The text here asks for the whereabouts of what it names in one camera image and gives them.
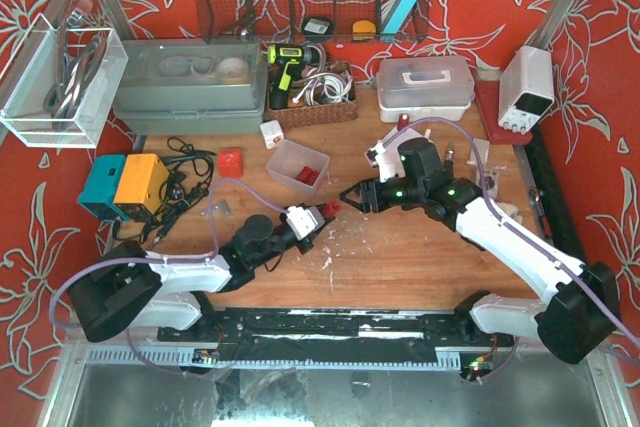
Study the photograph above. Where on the yellow tape measure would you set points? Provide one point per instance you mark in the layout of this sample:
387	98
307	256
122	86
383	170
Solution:
363	31

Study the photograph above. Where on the small metal bracket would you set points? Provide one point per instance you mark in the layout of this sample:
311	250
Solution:
220	208

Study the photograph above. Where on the white clear lidded case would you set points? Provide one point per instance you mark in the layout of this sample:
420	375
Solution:
421	87

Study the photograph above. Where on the grey slotted cable duct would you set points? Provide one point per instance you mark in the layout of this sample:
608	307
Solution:
188	357

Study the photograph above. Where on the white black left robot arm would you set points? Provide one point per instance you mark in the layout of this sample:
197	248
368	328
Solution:
147	289

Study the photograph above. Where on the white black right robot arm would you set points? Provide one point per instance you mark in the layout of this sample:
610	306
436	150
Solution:
577	305

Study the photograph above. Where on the grey metal plate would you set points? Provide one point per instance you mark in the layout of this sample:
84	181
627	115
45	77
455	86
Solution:
479	151

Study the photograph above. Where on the white bench power supply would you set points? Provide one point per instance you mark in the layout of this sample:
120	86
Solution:
526	90

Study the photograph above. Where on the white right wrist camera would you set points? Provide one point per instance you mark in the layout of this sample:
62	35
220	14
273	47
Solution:
386	161

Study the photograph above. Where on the clear plastic spring tray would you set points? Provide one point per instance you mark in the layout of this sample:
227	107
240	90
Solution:
287	161

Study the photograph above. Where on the clear acrylic wall box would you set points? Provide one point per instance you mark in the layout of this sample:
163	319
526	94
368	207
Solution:
59	87

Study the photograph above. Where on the grey plastic storage box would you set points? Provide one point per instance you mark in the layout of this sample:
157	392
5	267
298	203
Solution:
189	87

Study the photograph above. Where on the orange black handle screwdriver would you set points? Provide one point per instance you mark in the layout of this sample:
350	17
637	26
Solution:
449	154

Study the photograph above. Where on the orange soldering station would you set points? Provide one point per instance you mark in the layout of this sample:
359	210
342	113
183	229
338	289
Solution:
138	194

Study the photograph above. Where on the black wire wall basket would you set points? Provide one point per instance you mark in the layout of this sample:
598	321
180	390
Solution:
280	21

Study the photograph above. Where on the teal box device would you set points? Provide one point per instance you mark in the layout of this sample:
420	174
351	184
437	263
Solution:
100	188

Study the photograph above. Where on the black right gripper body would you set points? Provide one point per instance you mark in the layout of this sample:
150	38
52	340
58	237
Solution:
370	195

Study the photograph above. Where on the white power adapter cube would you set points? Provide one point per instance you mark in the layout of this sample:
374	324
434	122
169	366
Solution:
272	133

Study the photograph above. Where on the green black cordless drill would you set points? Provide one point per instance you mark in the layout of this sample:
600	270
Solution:
290	60

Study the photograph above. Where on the brown wicker basket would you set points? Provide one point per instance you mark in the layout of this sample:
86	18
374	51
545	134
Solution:
300	114

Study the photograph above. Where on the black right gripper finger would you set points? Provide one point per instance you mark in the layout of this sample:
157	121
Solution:
359	206
357	189

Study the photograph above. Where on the white peg base plate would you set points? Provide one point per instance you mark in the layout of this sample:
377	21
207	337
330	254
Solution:
394	138

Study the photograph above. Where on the red cube box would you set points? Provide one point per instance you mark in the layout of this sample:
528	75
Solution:
230	162

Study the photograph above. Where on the bagged timer switch module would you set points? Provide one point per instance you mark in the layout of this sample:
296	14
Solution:
489	178

